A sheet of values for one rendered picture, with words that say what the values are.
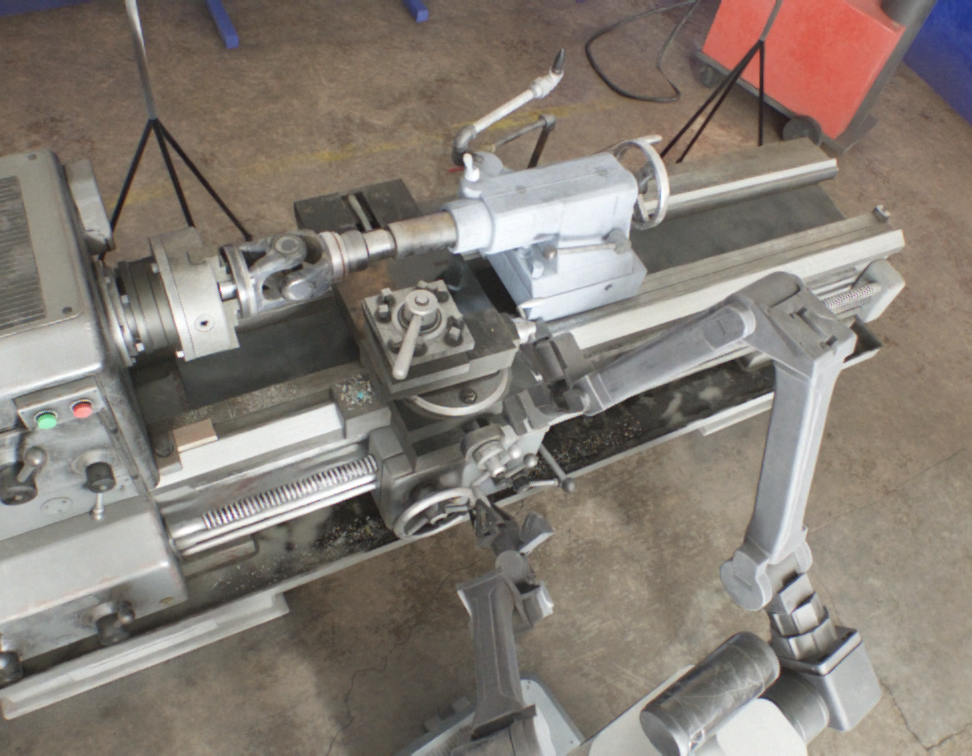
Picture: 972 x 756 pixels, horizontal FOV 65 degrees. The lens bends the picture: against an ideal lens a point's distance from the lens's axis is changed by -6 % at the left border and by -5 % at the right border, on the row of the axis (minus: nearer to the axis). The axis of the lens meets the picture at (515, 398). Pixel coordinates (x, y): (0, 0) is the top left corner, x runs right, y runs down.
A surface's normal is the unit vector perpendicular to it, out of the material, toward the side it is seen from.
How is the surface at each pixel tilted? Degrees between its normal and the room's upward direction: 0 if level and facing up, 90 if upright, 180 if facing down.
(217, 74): 0
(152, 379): 0
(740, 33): 90
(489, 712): 49
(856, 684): 30
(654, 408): 0
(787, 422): 89
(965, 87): 90
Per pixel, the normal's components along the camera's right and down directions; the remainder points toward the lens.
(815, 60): -0.67, 0.55
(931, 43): -0.87, 0.29
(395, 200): 0.18, -0.55
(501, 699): -0.40, -0.86
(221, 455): 0.41, 0.02
